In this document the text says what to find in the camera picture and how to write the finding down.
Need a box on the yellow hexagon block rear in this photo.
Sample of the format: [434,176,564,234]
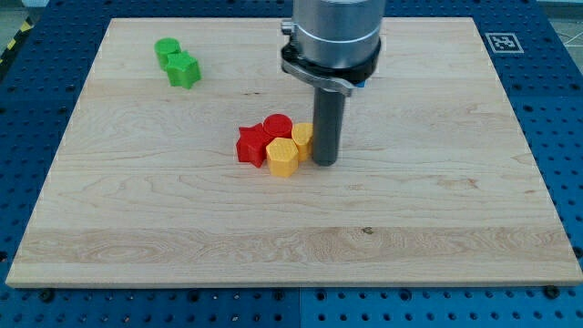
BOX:
[291,122,313,161]

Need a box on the light wooden board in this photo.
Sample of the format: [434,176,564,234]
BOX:
[6,17,582,289]

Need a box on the green star block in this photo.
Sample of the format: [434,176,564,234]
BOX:
[165,51,201,89]

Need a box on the yellow hexagon block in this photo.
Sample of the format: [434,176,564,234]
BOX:
[266,138,299,178]
[291,122,313,161]

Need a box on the red cylinder block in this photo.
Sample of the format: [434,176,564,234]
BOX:
[263,113,293,138]

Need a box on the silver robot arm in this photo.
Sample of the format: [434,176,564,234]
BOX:
[281,0,386,97]

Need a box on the white fiducial marker tag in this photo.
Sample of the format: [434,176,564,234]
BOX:
[485,32,524,54]

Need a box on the red star block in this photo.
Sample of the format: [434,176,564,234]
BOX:
[236,123,273,168]

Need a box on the yellow hexagon block front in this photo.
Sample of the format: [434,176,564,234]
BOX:
[266,138,299,178]

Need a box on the green cylinder block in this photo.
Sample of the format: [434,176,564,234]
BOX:
[154,37,181,70]

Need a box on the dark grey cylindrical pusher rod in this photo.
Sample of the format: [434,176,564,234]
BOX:
[312,88,345,167]

